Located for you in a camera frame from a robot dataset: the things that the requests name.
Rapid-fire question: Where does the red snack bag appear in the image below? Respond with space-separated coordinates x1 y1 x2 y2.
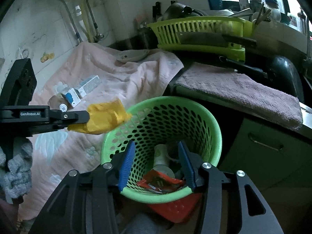
137 169 186 194

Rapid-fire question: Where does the brown bottle with white cap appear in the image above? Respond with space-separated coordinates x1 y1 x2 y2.
48 95 68 112

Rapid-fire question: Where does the yellow snack wrapper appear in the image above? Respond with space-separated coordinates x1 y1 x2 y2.
67 99 132 135

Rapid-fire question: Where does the green mesh trash basket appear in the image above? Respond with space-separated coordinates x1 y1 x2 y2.
101 97 222 204

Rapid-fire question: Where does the grey gloved left hand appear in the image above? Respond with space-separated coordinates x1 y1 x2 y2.
1 138 33 204

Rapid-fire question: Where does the paper cup in basket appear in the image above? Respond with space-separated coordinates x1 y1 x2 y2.
153 144 175 178

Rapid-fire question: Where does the red stool under basket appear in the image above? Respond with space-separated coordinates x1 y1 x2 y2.
148 193 202 223

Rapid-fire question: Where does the pink floral blanket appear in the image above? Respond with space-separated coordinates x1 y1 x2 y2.
18 42 183 220

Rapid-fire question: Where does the white and blue carton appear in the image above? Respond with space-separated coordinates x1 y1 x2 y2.
61 87 81 108

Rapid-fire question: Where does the long white blue box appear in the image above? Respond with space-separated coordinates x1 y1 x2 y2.
75 75 102 98

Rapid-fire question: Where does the grey pink towel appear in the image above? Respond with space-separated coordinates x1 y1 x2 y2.
175 62 303 130

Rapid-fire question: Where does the white plate on blanket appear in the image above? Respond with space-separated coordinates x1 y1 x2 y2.
115 50 149 63

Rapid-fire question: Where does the lime green dish rack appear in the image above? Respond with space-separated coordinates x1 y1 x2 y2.
148 16 257 61

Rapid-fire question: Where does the dark cooking pot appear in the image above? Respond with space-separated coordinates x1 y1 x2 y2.
161 2 207 21

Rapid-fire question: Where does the yellow wall pipe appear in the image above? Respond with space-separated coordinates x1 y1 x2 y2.
80 0 94 43

